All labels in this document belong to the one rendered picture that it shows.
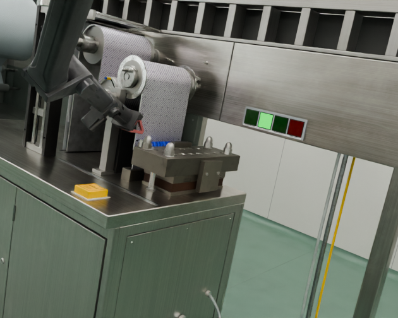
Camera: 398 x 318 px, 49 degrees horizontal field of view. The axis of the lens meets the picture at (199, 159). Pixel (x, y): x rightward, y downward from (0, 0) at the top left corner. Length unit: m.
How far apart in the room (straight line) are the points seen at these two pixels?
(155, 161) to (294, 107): 0.50
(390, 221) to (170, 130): 0.82
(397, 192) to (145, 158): 0.83
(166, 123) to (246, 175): 2.87
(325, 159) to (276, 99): 2.49
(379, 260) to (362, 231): 2.34
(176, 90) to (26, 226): 0.70
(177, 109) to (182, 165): 0.29
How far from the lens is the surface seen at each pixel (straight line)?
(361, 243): 3.99
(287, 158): 4.18
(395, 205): 1.58
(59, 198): 1.36
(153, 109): 1.55
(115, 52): 1.71
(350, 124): 1.44
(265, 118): 1.57
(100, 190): 1.31
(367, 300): 1.68
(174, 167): 1.39
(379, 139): 1.41
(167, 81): 1.58
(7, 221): 1.71
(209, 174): 1.51
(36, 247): 1.56
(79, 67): 0.96
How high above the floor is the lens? 1.31
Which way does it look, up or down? 11 degrees down
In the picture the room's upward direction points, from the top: 11 degrees clockwise
